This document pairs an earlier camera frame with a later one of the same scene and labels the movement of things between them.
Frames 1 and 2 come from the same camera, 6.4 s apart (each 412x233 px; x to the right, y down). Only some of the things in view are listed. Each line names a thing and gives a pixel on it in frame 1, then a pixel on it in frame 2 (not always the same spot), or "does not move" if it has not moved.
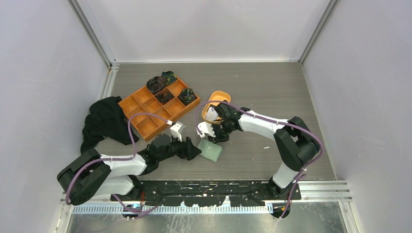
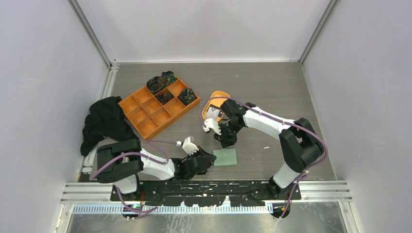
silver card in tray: (212, 114) does not move
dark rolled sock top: (171, 77) does not move
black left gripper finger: (191, 151) -> (207, 159)
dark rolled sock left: (156, 84) does not move
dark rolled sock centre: (164, 96) does not move
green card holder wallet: (210, 150) -> (225, 157)
